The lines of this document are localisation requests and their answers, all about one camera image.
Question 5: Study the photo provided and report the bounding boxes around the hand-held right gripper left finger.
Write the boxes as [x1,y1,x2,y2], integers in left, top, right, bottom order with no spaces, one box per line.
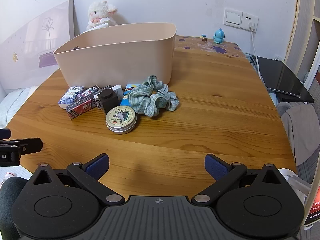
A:
[27,153,125,207]

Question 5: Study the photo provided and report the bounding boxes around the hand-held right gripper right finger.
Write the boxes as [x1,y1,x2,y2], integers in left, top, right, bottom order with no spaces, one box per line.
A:
[191,153,287,207]

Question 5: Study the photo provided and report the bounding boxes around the round metal tin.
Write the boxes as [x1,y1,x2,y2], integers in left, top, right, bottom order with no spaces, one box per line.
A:
[105,105,138,135]

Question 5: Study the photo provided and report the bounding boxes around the blue white patterned card box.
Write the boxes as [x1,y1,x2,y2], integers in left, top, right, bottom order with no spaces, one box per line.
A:
[58,86,86,111]

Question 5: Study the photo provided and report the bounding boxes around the green checked scrunchie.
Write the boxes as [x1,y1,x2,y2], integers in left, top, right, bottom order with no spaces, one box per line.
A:
[128,75,180,119]

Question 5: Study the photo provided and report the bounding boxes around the beige plastic bin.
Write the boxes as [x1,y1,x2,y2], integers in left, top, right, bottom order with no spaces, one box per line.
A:
[53,22,177,92]

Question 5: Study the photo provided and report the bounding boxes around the white pink sock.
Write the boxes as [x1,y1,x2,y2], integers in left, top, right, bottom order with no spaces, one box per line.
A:
[0,172,17,188]

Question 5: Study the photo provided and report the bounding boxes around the white bed blanket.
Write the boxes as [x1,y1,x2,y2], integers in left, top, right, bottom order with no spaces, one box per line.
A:
[0,86,38,128]

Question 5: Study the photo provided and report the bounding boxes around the person's black trouser leg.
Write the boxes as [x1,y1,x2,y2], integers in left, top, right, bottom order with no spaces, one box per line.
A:
[0,177,31,240]

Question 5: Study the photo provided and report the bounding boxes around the grey cloth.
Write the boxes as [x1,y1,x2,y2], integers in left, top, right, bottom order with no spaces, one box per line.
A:
[276,101,320,167]

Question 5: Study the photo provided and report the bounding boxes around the pink bed headboard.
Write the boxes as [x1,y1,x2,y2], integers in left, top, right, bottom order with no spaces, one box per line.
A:
[0,0,76,91]

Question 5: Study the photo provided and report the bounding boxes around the phone with red screen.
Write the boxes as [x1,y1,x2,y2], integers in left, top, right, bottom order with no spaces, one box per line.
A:
[303,174,320,228]

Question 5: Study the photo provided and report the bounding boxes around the light blue cloth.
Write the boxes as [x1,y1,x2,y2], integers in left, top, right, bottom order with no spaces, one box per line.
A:
[243,52,262,79]

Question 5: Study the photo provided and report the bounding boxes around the black tablet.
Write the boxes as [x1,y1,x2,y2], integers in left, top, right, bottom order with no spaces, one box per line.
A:
[251,55,315,103]

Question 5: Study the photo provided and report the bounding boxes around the floral table mat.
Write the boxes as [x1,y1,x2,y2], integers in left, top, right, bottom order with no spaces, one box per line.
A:
[173,35,247,60]

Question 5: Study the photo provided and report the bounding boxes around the blue figurine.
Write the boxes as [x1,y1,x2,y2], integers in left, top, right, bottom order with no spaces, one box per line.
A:
[213,28,226,45]

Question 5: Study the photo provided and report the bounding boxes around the white plush sheep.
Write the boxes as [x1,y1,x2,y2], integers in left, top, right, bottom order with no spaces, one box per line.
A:
[86,1,119,31]

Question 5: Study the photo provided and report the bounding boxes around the white wooden shelf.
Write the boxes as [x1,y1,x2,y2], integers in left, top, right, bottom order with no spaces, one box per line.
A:
[284,0,320,86]

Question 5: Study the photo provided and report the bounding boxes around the white plug with cable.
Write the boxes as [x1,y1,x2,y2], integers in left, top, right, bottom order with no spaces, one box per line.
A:
[247,22,263,81]

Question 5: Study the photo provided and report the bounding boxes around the white wall switch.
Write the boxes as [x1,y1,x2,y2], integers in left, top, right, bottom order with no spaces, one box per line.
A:
[223,7,244,29]

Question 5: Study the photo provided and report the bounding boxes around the white wall socket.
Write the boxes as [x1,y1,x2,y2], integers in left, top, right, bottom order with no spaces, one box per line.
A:
[241,12,259,33]

